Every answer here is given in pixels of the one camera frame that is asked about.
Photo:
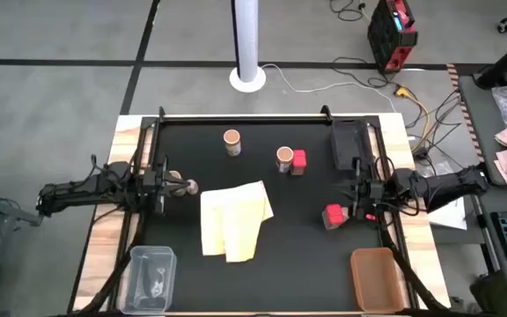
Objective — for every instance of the clear plastic bin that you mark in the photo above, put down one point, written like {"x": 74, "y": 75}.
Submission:
{"x": 141, "y": 255}

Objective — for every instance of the black monitor pole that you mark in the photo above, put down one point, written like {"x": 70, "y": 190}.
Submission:
{"x": 504, "y": 61}

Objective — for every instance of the dark grey translucent bin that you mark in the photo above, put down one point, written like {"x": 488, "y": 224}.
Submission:
{"x": 348, "y": 143}

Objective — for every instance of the black metal table frame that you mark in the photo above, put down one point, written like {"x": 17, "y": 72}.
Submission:
{"x": 236, "y": 119}

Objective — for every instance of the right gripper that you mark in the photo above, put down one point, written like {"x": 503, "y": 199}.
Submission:
{"x": 370, "y": 193}

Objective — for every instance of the red and black crate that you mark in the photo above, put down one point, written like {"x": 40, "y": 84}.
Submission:
{"x": 390, "y": 39}

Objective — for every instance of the orange plastic bin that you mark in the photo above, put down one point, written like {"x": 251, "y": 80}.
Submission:
{"x": 376, "y": 282}

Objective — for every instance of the white paper sheet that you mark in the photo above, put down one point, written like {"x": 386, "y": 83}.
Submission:
{"x": 449, "y": 218}

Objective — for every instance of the yellow folded cloth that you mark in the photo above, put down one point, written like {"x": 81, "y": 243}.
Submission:
{"x": 236, "y": 220}

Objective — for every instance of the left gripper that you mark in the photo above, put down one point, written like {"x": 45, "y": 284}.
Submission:
{"x": 152, "y": 187}

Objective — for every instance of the pole with round white base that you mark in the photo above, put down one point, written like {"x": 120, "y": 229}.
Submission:
{"x": 247, "y": 44}

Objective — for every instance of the striped hazard tape strip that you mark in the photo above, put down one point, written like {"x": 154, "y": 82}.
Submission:
{"x": 465, "y": 114}

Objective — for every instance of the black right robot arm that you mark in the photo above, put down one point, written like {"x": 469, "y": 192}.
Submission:
{"x": 438, "y": 187}

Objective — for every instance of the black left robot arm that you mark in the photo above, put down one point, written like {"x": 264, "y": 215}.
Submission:
{"x": 82, "y": 191}

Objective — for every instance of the grey side desk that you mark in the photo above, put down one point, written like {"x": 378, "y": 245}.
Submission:
{"x": 478, "y": 132}
{"x": 506, "y": 268}

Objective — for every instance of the red smoked paprika tin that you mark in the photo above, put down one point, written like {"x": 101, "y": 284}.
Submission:
{"x": 335, "y": 213}
{"x": 299, "y": 158}

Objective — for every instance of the black table mat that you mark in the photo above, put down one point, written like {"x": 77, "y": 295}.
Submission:
{"x": 302, "y": 273}

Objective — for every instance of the small glass spice jar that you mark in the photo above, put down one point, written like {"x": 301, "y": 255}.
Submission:
{"x": 193, "y": 187}

